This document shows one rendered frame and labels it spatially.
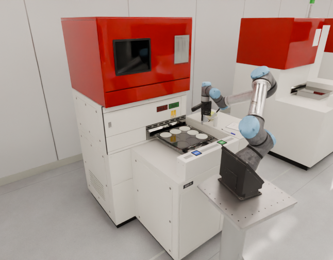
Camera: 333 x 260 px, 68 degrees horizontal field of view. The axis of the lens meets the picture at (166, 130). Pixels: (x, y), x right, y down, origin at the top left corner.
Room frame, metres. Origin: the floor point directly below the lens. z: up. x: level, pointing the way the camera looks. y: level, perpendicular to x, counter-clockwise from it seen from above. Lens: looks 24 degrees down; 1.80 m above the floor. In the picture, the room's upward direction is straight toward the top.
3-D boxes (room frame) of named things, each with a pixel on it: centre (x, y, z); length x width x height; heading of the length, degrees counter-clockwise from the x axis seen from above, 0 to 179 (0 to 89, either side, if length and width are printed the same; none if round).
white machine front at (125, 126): (1.94, 0.14, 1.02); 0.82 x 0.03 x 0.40; 127
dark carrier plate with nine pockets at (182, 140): (1.88, -0.15, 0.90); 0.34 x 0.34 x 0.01; 37
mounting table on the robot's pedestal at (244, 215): (1.24, -0.48, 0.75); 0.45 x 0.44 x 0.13; 28
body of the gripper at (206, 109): (1.92, -0.33, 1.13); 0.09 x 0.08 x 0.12; 82
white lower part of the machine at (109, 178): (2.21, 0.35, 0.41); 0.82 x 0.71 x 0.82; 127
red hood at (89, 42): (2.19, 0.33, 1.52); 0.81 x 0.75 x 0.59; 127
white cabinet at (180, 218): (1.85, -0.27, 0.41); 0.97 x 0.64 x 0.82; 127
